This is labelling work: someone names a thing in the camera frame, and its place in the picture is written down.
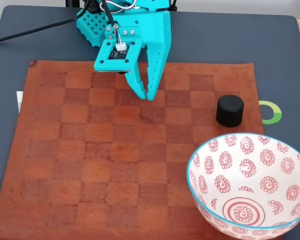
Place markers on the brown leather chessboard mat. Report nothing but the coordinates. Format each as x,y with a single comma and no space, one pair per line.
115,150

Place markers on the black metal clamp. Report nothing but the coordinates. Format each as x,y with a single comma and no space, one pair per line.
173,5
72,3

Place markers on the teal framed camera box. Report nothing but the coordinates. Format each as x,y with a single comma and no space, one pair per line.
107,60

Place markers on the white bowl with red flowers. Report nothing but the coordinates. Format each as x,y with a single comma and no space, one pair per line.
250,185

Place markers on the black cylinder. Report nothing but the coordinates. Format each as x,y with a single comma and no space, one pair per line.
230,111

